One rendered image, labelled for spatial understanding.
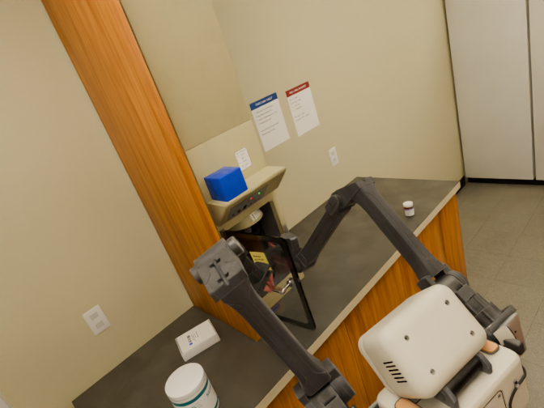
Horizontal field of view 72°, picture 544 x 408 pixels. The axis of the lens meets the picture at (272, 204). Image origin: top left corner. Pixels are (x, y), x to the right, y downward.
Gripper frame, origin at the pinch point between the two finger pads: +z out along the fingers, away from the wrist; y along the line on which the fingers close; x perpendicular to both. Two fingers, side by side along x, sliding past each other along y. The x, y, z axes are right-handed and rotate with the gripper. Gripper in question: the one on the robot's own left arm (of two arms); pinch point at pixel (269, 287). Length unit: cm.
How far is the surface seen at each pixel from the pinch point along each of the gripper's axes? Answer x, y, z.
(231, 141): -21, -41, -32
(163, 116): -16, -25, -60
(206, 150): -22, -31, -38
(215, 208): -17.9, -15.3, -24.5
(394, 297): 13, -32, 71
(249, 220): -22.8, -23.8, -3.2
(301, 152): -55, -96, 36
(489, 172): -3, -240, 230
